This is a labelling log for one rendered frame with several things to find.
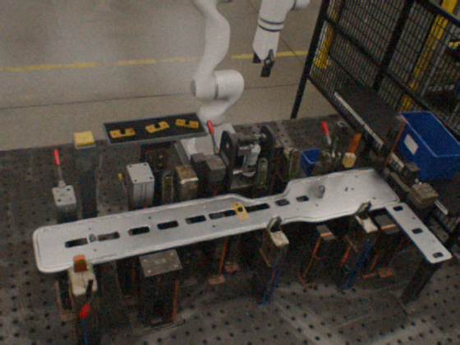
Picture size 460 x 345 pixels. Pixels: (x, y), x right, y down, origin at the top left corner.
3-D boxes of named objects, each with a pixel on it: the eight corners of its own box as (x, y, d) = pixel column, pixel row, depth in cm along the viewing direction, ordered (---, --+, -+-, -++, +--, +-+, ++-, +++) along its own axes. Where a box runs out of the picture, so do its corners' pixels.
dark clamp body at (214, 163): (197, 242, 207) (208, 174, 181) (187, 219, 215) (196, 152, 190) (221, 237, 211) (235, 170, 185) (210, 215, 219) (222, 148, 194)
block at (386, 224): (361, 282, 203) (384, 236, 185) (346, 260, 210) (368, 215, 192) (379, 276, 207) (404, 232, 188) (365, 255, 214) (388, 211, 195)
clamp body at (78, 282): (76, 365, 161) (68, 302, 137) (69, 327, 171) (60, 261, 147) (109, 356, 165) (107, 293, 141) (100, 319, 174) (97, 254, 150)
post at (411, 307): (407, 315, 194) (439, 269, 175) (391, 292, 201) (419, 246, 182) (420, 310, 196) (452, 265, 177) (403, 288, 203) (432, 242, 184)
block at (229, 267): (227, 273, 197) (237, 223, 178) (215, 248, 205) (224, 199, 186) (239, 269, 199) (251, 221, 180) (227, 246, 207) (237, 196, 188)
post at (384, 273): (381, 278, 206) (407, 232, 187) (366, 258, 213) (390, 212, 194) (393, 274, 208) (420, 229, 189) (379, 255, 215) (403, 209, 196)
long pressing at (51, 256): (39, 283, 148) (38, 280, 147) (30, 228, 163) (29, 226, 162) (403, 204, 199) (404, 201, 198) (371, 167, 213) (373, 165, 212)
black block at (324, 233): (303, 293, 195) (324, 246, 176) (291, 272, 202) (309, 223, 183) (321, 288, 198) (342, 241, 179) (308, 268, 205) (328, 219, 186)
